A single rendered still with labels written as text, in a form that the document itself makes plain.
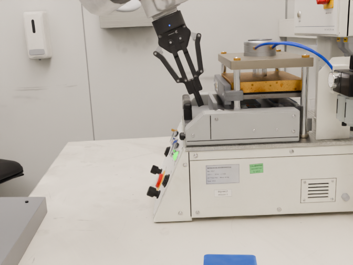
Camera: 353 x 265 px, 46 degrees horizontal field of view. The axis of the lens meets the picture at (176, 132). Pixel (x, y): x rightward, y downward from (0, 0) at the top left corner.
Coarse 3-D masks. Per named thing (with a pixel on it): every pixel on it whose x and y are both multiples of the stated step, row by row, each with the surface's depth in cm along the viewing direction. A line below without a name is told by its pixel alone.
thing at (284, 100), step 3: (270, 99) 102; (273, 99) 102; (276, 99) 102; (279, 99) 102; (282, 99) 101; (285, 99) 101; (288, 99) 101; (291, 99) 101; (273, 102) 99; (276, 102) 98; (279, 102) 98; (282, 102) 98; (285, 102) 98; (288, 102) 98; (291, 102) 98; (294, 102) 97
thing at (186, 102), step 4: (184, 96) 109; (188, 96) 109; (184, 100) 103; (188, 100) 102; (184, 104) 99; (188, 104) 98; (184, 108) 99; (188, 108) 99; (184, 112) 99; (188, 112) 99; (184, 116) 99; (188, 116) 99
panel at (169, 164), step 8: (168, 152) 120; (168, 160) 113; (176, 160) 96; (160, 168) 125; (168, 168) 106; (168, 176) 97; (160, 184) 108; (168, 184) 95; (160, 192) 102; (160, 200) 96
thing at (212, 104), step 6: (210, 96) 107; (210, 102) 106; (216, 102) 98; (192, 108) 113; (198, 108) 113; (204, 108) 113; (210, 108) 107; (216, 108) 99; (222, 108) 111; (192, 114) 106; (198, 114) 105; (186, 120) 99
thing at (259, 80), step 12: (252, 72) 104; (264, 72) 102; (276, 72) 111; (252, 84) 94; (264, 84) 95; (276, 84) 95; (288, 84) 95; (300, 84) 95; (252, 96) 95; (264, 96) 95; (276, 96) 95; (288, 96) 95
